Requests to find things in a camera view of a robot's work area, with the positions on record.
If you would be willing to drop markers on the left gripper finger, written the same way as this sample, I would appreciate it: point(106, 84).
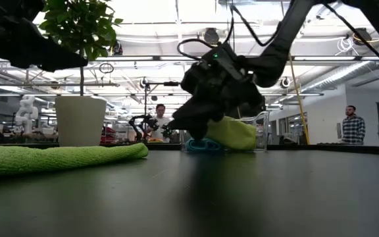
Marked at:
point(54, 59)

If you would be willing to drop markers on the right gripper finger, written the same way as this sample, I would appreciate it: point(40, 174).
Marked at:
point(199, 133)
point(196, 116)

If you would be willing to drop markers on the teal microfiber towel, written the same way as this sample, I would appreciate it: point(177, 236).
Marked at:
point(202, 145)

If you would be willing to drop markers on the yellow-green microfiber towel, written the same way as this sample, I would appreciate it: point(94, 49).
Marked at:
point(235, 135)

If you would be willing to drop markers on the green microfiber towel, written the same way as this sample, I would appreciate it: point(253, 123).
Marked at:
point(44, 159)

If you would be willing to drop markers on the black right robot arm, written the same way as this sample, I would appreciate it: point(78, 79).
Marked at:
point(285, 39)

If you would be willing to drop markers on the black background robot arm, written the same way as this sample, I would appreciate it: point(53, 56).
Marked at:
point(151, 123)

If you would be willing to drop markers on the person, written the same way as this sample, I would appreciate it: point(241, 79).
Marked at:
point(354, 128)
point(160, 125)

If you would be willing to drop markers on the green leafy plant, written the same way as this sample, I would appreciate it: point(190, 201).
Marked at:
point(77, 26)

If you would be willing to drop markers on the clear plastic bin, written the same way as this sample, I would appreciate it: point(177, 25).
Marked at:
point(262, 131)

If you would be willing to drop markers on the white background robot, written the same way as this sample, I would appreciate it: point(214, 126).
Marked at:
point(26, 112)

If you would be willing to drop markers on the round ceiling fixture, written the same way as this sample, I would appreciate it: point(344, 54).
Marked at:
point(285, 82)

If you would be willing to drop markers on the white plant pot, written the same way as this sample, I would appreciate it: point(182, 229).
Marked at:
point(81, 121)

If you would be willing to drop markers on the black metal frame rig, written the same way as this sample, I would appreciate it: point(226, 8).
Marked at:
point(171, 83)

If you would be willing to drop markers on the black ceiling camera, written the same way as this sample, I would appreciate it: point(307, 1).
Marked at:
point(211, 36)

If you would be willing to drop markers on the white wall box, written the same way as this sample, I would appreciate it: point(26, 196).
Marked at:
point(339, 131)

